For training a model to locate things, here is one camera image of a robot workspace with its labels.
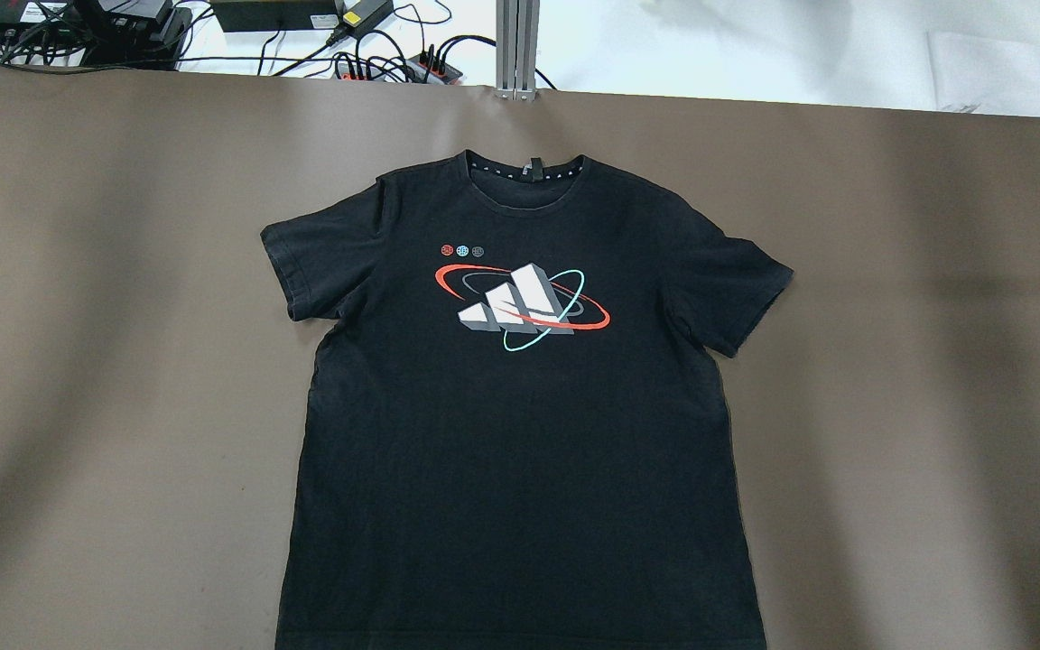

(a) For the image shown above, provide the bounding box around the black monitor stand base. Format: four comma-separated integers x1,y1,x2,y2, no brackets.
70,1,193,70

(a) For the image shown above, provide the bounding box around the red black power strip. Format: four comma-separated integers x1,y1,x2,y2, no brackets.
326,52,465,85

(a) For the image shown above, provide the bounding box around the aluminium frame post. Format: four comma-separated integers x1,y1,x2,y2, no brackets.
495,0,541,103

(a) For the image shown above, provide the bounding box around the black power adapter yellow label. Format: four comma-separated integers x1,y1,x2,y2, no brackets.
324,0,394,48

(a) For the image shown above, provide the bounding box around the black flat device box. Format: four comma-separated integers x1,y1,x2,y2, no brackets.
208,1,347,33

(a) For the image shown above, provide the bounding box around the black printed t-shirt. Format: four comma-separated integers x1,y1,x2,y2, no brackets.
261,151,794,649

